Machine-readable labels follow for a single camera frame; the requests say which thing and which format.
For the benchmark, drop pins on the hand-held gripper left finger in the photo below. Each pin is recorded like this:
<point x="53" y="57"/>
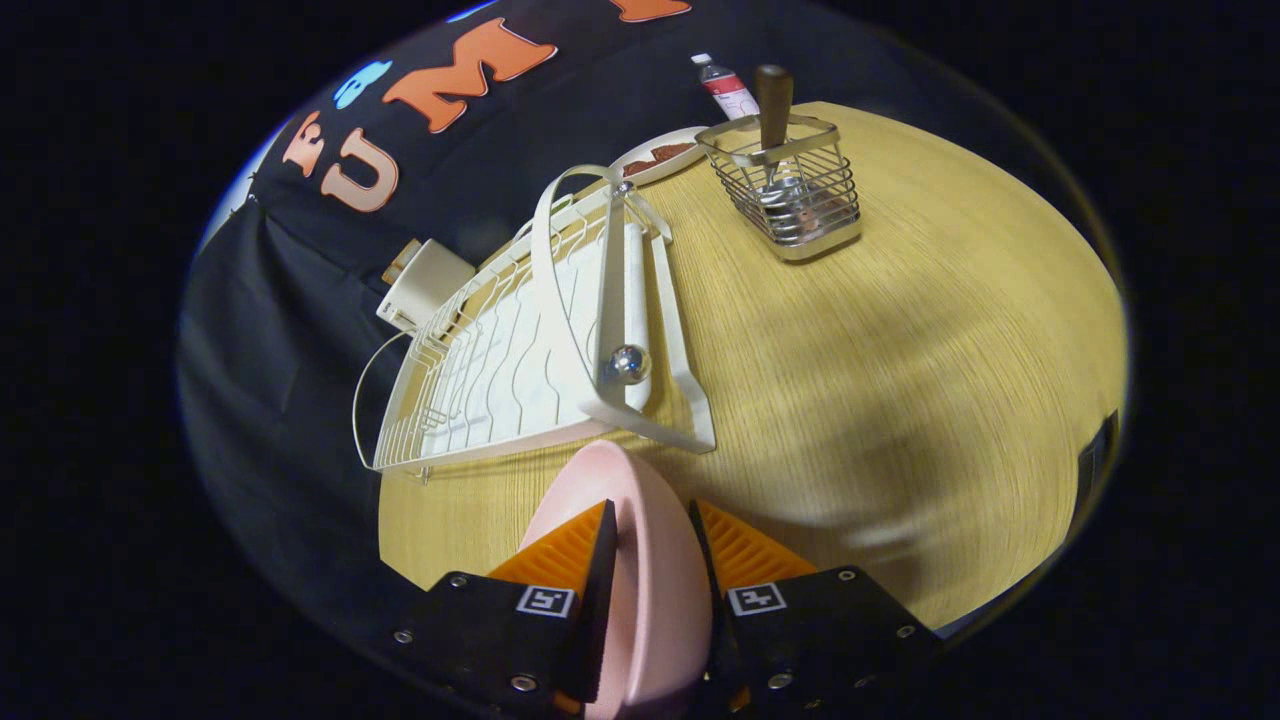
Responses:
<point x="560" y="640"/>

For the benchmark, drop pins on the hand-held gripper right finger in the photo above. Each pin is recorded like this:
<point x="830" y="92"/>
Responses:
<point x="800" y="640"/>

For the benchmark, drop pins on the pink plate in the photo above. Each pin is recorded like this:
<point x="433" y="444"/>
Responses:
<point x="655" y="580"/>

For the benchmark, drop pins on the white plate with meat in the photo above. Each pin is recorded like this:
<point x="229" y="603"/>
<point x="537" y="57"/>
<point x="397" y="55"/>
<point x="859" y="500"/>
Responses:
<point x="640" y="150"/>

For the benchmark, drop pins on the white toaster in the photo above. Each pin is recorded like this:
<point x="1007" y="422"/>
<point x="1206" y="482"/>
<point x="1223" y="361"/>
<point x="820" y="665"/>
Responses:
<point x="430" y="285"/>

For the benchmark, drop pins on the toast slices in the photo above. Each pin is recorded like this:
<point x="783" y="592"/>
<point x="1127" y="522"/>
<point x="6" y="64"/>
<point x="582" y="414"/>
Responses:
<point x="398" y="265"/>

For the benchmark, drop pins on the black backdrop cloth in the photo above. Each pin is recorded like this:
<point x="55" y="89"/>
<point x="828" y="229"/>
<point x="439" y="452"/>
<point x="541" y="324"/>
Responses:
<point x="280" y="330"/>

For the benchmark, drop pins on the red meat piece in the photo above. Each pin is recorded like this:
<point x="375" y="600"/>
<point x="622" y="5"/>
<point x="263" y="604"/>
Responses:
<point x="640" y="166"/>
<point x="678" y="152"/>

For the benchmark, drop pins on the plastic water bottle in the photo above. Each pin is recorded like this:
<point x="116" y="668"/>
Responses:
<point x="728" y="92"/>

